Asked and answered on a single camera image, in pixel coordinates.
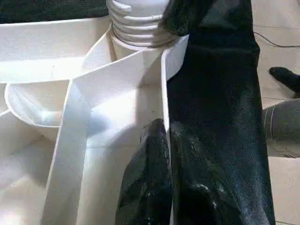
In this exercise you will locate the white plastic table leg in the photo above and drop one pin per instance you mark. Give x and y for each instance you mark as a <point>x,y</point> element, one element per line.
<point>138,23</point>

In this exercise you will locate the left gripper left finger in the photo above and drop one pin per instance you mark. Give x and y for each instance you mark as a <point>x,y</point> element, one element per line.
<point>147,187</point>

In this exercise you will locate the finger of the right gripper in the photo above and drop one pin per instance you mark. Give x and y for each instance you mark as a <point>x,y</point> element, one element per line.
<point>180,16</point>

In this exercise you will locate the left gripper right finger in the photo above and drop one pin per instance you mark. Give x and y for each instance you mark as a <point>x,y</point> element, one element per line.
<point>199,192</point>

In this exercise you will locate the black mat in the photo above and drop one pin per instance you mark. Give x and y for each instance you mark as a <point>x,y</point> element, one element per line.
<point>211,93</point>

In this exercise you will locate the white plastic table top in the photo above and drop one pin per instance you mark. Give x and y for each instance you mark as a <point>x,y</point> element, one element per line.
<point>105,77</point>

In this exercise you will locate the black robot foot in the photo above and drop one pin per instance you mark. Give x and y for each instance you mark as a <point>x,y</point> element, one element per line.
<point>286,77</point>

